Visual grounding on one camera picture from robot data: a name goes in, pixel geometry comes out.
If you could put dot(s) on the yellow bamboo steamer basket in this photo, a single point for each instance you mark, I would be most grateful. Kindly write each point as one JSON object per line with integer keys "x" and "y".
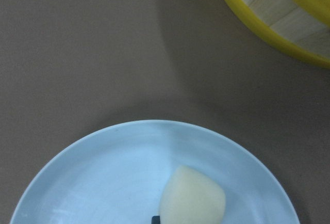
{"x": 298, "y": 28}

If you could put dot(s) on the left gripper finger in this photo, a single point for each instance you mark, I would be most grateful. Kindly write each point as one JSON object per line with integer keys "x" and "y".
{"x": 155, "y": 220}

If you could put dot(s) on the light blue plate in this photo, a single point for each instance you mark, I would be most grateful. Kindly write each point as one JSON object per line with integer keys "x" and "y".
{"x": 117, "y": 175}

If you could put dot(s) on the white steamed bun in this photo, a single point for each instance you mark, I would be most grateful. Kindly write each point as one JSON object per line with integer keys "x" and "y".
{"x": 191, "y": 197}

